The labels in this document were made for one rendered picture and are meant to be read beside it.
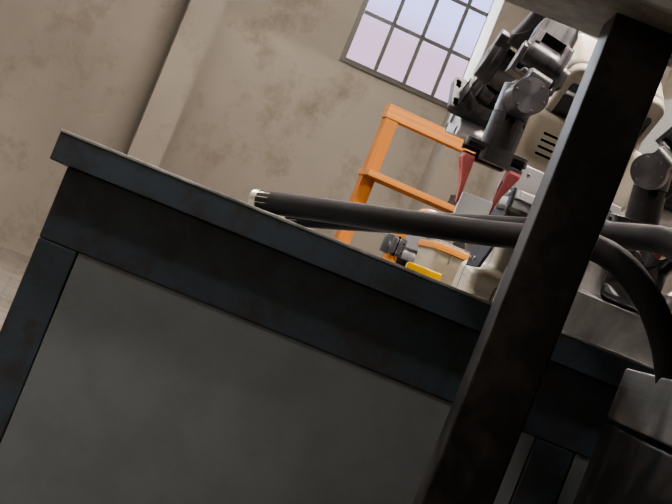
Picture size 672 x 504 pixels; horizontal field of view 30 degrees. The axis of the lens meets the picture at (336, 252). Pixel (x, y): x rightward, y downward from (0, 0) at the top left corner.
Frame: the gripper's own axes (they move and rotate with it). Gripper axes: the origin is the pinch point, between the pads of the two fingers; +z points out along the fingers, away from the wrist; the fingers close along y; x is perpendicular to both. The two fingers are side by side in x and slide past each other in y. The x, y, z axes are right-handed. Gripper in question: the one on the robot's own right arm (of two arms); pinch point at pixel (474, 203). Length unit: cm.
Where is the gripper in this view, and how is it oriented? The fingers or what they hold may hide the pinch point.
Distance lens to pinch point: 197.6
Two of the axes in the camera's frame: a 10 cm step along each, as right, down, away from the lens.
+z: -3.8, 9.2, -0.3
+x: -0.1, 0.3, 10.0
